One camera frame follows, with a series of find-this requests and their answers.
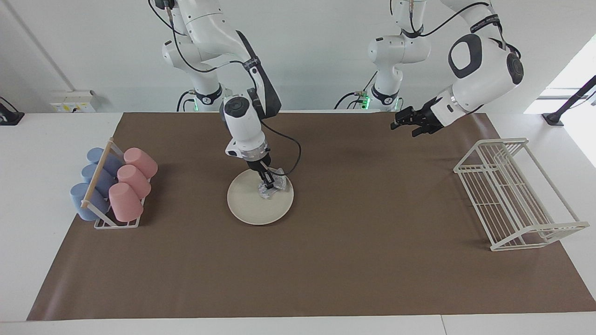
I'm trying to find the clear plastic bag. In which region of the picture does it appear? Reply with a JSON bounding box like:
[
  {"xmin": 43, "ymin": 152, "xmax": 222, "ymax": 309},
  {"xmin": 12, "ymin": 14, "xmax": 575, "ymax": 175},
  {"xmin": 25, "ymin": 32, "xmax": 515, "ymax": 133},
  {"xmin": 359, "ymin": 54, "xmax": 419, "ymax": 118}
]
[{"xmin": 257, "ymin": 174, "xmax": 287, "ymax": 200}]

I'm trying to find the cream round plate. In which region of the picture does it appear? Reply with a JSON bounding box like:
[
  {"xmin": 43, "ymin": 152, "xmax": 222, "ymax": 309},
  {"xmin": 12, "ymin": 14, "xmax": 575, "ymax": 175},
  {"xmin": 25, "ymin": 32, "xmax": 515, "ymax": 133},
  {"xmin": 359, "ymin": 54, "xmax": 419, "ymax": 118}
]
[{"xmin": 227, "ymin": 167, "xmax": 295, "ymax": 226}]

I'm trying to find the brown table mat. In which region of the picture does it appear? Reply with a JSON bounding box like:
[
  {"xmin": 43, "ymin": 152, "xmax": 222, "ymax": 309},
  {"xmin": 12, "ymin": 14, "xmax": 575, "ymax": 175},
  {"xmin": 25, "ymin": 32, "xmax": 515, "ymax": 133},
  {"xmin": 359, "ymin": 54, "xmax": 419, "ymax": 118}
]
[{"xmin": 27, "ymin": 111, "xmax": 596, "ymax": 322}]

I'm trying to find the pink plastic cup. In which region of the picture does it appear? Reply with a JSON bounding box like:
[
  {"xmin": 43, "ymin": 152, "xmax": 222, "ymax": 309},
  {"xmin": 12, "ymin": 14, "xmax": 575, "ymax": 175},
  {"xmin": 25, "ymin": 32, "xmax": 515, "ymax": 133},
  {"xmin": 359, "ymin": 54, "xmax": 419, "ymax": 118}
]
[
  {"xmin": 116, "ymin": 165, "xmax": 152, "ymax": 199},
  {"xmin": 123, "ymin": 147, "xmax": 158, "ymax": 179},
  {"xmin": 108, "ymin": 182, "xmax": 144, "ymax": 222}
]

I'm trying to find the black angled stand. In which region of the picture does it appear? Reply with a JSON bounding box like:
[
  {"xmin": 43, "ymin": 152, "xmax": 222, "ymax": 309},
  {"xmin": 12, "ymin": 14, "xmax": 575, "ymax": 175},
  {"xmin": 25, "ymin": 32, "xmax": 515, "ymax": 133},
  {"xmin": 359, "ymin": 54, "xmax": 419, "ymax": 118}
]
[{"xmin": 542, "ymin": 74, "xmax": 596, "ymax": 126}]

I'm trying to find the bright window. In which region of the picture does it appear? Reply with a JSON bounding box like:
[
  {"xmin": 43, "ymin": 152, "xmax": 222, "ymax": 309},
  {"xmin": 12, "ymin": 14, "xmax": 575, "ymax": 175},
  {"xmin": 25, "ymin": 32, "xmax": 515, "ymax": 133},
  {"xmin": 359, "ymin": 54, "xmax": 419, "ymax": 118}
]
[{"xmin": 524, "ymin": 33, "xmax": 596, "ymax": 114}]

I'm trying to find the blue plastic cup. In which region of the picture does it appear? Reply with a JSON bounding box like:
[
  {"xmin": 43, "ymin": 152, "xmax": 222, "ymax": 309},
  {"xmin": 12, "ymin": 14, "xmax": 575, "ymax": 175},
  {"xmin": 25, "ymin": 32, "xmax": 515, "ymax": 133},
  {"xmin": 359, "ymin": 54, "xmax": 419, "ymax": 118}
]
[
  {"xmin": 81, "ymin": 164, "xmax": 117, "ymax": 196},
  {"xmin": 70, "ymin": 183, "xmax": 112, "ymax": 221},
  {"xmin": 87, "ymin": 147, "xmax": 122, "ymax": 175}
]

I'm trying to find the black table clamp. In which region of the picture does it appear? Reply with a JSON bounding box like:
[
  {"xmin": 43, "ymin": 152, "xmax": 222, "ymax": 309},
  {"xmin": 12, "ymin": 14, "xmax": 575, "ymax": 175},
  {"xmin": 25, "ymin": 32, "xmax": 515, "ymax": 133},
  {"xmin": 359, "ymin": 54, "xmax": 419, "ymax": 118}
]
[{"xmin": 0, "ymin": 95, "xmax": 25, "ymax": 126}]

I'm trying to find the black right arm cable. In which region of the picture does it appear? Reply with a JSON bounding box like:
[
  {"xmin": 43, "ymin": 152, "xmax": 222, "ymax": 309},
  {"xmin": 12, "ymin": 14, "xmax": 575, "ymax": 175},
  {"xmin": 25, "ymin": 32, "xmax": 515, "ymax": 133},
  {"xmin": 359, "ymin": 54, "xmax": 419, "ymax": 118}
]
[{"xmin": 149, "ymin": 0, "xmax": 302, "ymax": 177}]

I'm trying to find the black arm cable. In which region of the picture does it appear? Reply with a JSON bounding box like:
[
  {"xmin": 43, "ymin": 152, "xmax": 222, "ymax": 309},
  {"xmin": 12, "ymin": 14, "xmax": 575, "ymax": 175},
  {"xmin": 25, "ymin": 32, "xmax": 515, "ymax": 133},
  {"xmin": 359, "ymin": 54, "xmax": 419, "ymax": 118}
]
[
  {"xmin": 149, "ymin": 0, "xmax": 302, "ymax": 177},
  {"xmin": 391, "ymin": 0, "xmax": 522, "ymax": 59}
]

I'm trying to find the black base cable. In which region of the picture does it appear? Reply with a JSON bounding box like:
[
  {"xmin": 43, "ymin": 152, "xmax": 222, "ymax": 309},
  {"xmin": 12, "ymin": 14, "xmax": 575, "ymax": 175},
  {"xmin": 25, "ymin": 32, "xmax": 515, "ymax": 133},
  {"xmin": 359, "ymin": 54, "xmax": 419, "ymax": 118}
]
[
  {"xmin": 176, "ymin": 91, "xmax": 196, "ymax": 112},
  {"xmin": 334, "ymin": 91, "xmax": 368, "ymax": 111}
]

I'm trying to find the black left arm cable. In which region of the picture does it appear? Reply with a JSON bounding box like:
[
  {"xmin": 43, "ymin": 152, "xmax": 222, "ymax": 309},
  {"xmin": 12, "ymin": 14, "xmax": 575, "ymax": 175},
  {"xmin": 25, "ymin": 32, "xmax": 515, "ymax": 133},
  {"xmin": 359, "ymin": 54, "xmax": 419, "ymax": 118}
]
[{"xmin": 391, "ymin": 0, "xmax": 522, "ymax": 59}]

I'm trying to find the white wire dish rack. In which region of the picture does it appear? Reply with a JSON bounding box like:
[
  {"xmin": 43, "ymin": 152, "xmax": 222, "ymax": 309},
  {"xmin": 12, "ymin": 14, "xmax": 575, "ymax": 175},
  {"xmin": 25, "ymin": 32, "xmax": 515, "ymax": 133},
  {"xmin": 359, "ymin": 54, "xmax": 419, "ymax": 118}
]
[{"xmin": 453, "ymin": 137, "xmax": 590, "ymax": 252}]

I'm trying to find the white wall outlet box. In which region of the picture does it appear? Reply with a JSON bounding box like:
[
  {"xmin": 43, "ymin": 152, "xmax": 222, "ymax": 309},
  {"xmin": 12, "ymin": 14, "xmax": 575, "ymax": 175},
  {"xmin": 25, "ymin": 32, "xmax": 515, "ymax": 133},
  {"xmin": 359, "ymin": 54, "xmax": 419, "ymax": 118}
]
[{"xmin": 49, "ymin": 90, "xmax": 98, "ymax": 113}]

